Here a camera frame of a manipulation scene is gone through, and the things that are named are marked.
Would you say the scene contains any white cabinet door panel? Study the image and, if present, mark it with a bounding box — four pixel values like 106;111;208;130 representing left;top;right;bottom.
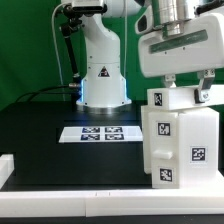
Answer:
141;105;151;174
148;112;179;189

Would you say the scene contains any white cabinet top block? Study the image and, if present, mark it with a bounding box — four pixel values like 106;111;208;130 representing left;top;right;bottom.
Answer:
147;85;224;111

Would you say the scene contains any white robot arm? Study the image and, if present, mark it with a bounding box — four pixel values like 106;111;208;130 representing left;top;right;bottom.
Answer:
77;0;224;113

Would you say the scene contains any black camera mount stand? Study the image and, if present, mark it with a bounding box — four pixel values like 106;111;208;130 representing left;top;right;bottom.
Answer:
60;4;82;83

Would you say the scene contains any grey rear camera box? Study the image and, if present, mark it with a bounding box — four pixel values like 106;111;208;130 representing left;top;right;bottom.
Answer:
71;0;107;13

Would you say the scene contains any white cabinet body box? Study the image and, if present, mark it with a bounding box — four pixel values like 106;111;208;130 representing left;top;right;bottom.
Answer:
140;105;221;190

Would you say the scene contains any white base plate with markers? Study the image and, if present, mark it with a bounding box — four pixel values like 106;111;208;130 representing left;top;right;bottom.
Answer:
59;126;143;143

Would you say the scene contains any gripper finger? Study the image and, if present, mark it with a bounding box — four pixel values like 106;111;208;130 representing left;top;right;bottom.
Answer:
163;74;176;88
194;69;215;104

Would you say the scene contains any white U-shaped obstacle frame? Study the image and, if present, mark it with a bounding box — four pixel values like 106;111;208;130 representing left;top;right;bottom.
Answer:
0;154;224;218

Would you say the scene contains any white cable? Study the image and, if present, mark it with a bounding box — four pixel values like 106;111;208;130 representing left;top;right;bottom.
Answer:
50;2;73;101

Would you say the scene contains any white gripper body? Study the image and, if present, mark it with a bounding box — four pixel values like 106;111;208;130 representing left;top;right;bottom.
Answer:
138;13;224;78

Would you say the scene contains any black cable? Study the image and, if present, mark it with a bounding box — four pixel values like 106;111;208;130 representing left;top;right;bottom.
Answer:
15;83;83;103

